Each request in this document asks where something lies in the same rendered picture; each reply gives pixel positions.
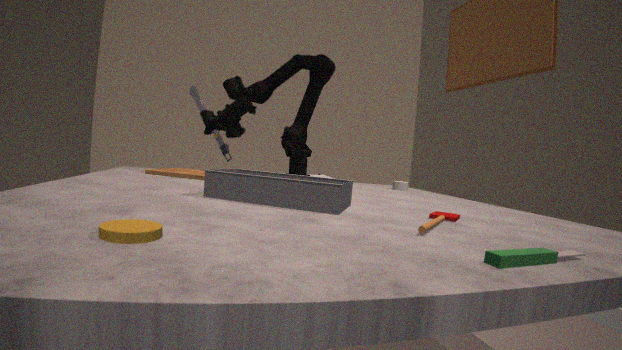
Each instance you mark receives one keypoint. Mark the red spatula with wooden handle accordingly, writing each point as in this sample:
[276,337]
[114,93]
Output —
[438,217]

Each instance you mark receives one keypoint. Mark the yellow flat disc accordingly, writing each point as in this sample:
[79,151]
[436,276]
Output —
[130,231]

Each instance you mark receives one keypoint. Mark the beige short cylinder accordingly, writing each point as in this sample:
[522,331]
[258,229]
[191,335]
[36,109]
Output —
[399,185]

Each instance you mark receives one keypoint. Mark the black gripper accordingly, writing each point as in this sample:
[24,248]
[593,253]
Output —
[213,122]

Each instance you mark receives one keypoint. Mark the wooden board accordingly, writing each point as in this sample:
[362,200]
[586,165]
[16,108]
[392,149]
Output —
[178,172]

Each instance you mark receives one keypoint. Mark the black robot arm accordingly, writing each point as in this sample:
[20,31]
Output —
[294,137]

